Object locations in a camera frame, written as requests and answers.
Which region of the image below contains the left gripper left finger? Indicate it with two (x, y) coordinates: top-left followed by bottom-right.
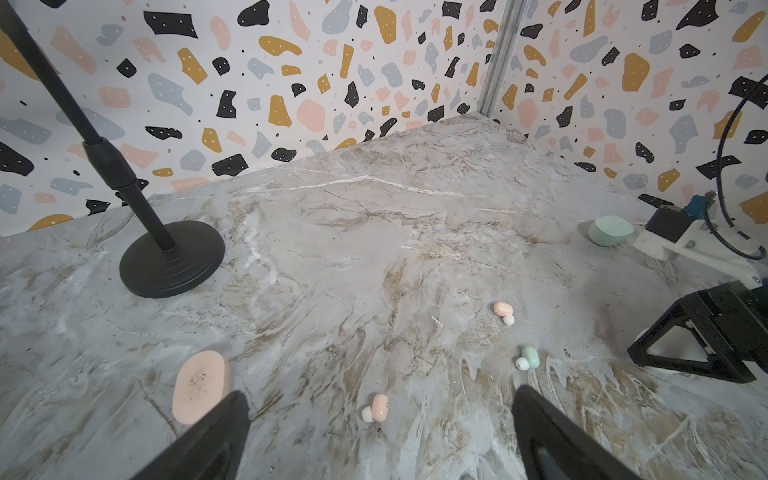
(133, 391), (250, 480)

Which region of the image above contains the pink earbud charging case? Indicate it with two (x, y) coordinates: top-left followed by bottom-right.
(172, 350), (232, 425)

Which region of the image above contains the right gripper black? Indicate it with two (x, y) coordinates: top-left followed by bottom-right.
(627, 282), (767, 384)

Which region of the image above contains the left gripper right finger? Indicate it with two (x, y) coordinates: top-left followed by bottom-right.
(511, 385), (638, 480)

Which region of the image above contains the mint green earbud charging case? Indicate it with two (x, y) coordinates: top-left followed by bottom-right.
(587, 215), (634, 247)

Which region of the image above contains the pink earbud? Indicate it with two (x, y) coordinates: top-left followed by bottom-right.
(493, 302), (515, 326)
(361, 393), (390, 424)

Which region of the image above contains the black microphone stand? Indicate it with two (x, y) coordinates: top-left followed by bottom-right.
(0, 0), (227, 300)

